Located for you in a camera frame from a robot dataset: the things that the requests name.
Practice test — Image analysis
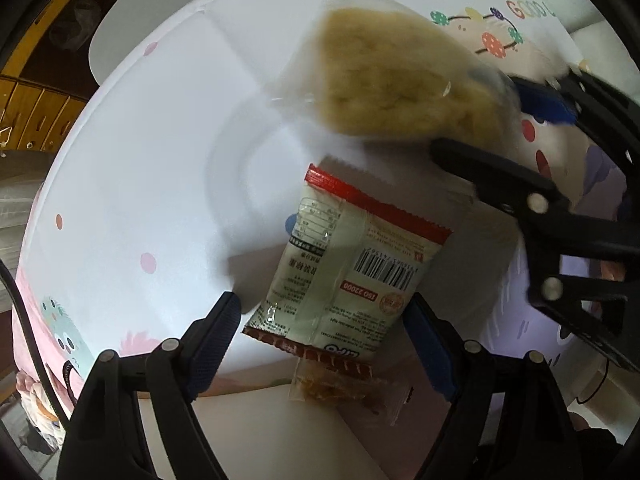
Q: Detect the white red-edged cracker packet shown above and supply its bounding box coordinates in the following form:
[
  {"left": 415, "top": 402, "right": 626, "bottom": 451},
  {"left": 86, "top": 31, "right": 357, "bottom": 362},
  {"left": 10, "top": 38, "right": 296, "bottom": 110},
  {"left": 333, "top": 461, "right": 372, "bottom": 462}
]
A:
[{"left": 243, "top": 166, "right": 451, "bottom": 379}]

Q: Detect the round yellow rice cracker packet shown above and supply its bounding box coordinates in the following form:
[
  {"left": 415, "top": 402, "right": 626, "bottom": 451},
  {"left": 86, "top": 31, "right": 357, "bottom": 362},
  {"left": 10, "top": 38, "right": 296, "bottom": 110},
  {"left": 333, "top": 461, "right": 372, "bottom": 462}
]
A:
[{"left": 269, "top": 0, "right": 520, "bottom": 155}]

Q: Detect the dark raisin red-edged packet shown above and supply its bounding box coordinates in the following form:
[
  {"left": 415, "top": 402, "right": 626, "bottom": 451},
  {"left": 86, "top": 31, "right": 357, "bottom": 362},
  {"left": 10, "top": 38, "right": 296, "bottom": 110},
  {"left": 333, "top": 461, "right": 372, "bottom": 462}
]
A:
[{"left": 288, "top": 360, "right": 413, "bottom": 426}]

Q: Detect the white plastic storage tray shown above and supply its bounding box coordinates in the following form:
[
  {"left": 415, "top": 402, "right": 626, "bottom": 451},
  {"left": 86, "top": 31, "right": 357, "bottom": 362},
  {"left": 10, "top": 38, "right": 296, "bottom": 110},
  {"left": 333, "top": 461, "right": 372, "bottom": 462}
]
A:
[{"left": 136, "top": 383, "right": 392, "bottom": 480}]

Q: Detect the patterned fleece blanket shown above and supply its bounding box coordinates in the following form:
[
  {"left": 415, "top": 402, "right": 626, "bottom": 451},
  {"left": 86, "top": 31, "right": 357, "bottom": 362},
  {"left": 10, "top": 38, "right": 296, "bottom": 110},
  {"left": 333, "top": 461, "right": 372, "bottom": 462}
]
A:
[{"left": 16, "top": 370, "right": 65, "bottom": 451}]

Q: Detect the wooden desk with drawers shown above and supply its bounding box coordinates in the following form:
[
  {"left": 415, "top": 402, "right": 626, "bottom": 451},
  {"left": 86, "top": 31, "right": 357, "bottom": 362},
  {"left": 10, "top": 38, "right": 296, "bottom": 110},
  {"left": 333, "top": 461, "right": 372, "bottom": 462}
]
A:
[{"left": 1, "top": 0, "right": 117, "bottom": 154}]

